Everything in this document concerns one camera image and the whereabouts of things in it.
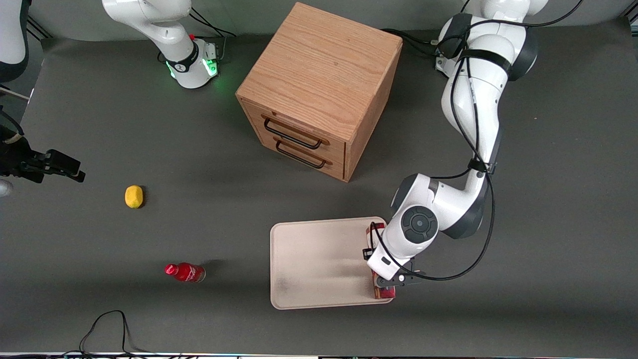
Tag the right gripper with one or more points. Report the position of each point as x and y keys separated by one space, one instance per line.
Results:
x=16 y=158

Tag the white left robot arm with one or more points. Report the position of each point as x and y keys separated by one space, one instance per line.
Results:
x=478 y=99

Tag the red cookie box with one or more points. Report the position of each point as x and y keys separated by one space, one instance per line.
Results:
x=385 y=293

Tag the yellow lemon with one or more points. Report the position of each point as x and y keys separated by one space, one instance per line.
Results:
x=133 y=196

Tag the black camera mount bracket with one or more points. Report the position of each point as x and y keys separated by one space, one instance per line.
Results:
x=401 y=280

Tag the dark grey table mat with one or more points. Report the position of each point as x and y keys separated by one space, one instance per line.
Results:
x=548 y=199

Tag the beige plastic tray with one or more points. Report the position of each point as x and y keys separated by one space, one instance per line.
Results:
x=319 y=264

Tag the oak wooden drawer cabinet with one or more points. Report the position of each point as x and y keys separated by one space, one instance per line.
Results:
x=324 y=65

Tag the red plastic bottle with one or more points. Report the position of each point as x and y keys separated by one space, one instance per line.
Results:
x=187 y=272

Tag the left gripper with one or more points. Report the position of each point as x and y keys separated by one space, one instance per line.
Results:
x=365 y=253

